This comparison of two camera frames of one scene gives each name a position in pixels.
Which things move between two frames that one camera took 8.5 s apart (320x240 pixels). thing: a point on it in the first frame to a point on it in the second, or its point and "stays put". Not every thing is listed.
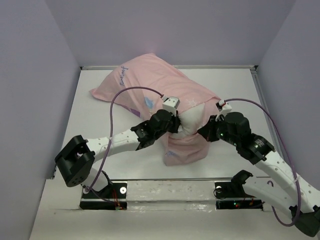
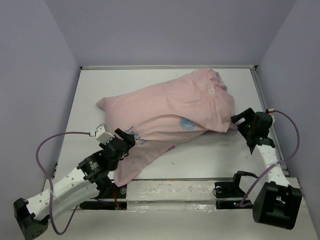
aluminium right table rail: (255, 75) stays put
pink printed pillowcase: (148, 86) to (157, 118)
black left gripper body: (171, 125) to (131, 143)
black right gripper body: (217, 129) to (245, 128)
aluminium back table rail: (181, 67) stays put
